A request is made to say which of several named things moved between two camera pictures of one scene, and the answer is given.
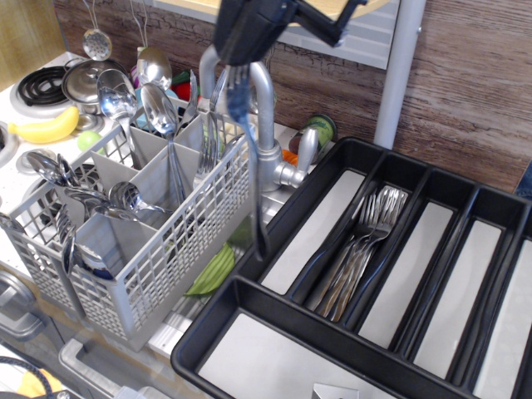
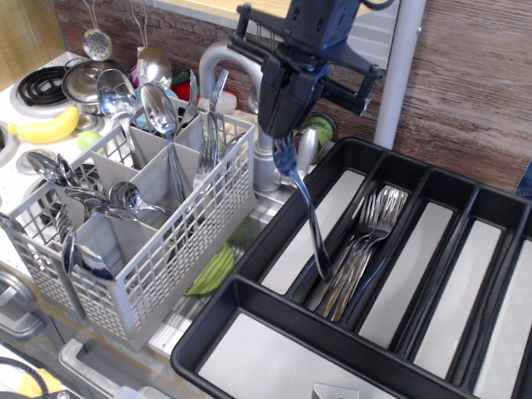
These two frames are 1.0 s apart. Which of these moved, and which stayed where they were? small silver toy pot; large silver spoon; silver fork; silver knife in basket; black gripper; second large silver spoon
Moved: silver fork; black gripper
Stayed: second large silver spoon; small silver toy pot; silver knife in basket; large silver spoon
